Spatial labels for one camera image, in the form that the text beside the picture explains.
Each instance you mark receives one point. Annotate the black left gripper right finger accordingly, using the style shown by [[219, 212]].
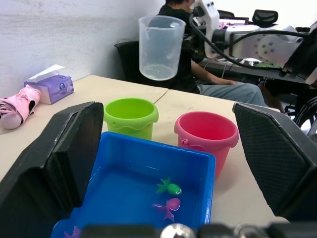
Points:
[[277, 158]]

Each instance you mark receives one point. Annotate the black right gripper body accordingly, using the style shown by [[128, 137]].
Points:
[[195, 50]]

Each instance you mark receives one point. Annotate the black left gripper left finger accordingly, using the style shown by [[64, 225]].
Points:
[[37, 173]]

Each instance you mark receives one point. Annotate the clear plastic measuring cup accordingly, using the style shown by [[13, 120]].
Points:
[[158, 49]]

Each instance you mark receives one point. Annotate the pink toy bucket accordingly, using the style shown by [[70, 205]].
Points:
[[218, 153]]

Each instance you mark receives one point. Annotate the purple toy fish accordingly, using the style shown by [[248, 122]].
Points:
[[172, 205], [75, 233]]

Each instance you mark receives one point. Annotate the blue plastic tub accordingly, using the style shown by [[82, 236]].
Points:
[[123, 188]]

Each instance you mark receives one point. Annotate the green toy bucket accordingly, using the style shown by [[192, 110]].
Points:
[[128, 126]]

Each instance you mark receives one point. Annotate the green toy fish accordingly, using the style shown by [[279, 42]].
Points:
[[172, 187]]

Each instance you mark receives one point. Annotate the seated person in black shirt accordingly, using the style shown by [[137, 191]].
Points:
[[230, 91]]

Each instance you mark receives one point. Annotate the background desk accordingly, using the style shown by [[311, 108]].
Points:
[[247, 70]]

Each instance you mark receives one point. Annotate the pink folded umbrella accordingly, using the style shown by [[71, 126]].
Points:
[[17, 106]]

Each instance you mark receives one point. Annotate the black chair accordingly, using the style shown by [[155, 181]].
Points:
[[126, 62]]

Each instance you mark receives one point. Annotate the black office chair headrest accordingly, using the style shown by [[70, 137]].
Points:
[[265, 17]]

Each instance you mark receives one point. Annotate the purple tissue pack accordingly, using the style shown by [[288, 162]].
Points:
[[59, 88]]

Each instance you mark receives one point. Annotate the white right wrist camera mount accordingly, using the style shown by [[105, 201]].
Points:
[[210, 15]]

